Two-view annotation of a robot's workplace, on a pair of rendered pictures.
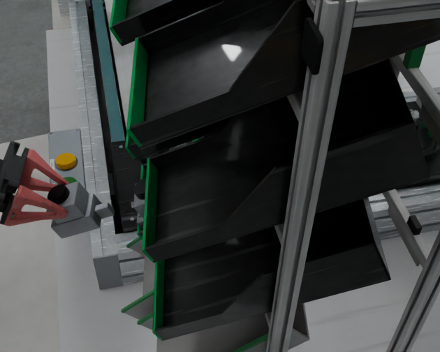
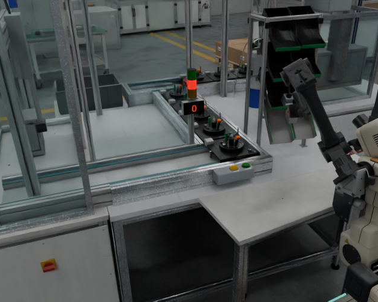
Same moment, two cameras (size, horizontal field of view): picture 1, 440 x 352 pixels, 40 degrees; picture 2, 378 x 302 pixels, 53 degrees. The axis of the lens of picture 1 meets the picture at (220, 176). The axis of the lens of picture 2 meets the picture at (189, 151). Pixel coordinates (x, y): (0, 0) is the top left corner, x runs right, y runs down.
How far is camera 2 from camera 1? 2.38 m
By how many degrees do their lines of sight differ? 74
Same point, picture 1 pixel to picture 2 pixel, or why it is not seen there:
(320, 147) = not seen: hidden behind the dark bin
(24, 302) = (284, 185)
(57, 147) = (225, 171)
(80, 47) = (154, 180)
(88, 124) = (210, 168)
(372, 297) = (249, 133)
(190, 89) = (312, 42)
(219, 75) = (309, 39)
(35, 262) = (268, 186)
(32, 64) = not seen: outside the picture
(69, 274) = (269, 178)
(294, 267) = not seen: hidden behind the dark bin
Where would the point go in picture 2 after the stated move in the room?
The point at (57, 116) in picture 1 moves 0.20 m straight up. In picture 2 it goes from (186, 198) to (185, 163)
